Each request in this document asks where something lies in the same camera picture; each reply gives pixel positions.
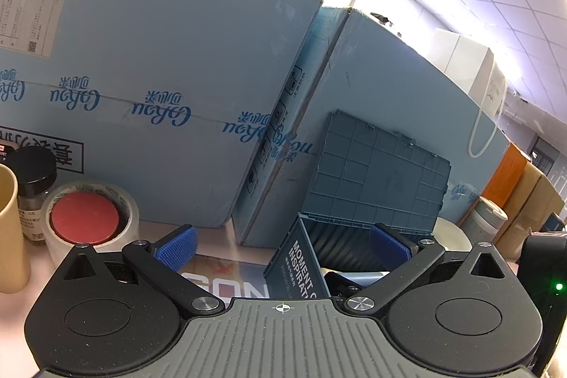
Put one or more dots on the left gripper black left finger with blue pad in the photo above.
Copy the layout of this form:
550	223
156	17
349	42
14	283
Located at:
159	263

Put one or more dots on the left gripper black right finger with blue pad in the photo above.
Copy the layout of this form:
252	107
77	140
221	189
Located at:
408	263

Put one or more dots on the white ceramic bowl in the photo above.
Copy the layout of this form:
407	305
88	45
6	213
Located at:
450	236

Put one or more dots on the red printed desk mat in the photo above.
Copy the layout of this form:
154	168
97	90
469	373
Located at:
226	279

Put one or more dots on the clear tape roll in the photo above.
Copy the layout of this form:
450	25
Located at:
85	212

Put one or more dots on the dark blue plastic storage box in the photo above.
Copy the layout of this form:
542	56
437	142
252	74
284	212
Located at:
364	176

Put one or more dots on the grey lidded container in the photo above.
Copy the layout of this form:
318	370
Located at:
483	221

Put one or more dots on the orange box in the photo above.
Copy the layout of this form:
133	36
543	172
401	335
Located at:
501	185

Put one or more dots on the beige paper cup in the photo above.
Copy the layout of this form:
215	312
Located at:
15	268

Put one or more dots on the black device with green light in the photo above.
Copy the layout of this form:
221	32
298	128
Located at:
542	273

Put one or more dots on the brown cardboard box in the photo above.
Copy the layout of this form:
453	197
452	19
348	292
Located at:
529	206

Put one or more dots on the dark lidded glass jar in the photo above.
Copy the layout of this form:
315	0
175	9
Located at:
36	172

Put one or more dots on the right light blue carton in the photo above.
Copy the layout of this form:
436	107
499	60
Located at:
350	63

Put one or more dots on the light blue carton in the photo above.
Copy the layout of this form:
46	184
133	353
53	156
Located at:
167	99
350	63

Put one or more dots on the left light blue carton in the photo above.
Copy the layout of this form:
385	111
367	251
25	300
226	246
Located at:
167	99

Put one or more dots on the white paper bag with handle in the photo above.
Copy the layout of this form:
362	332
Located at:
488	91

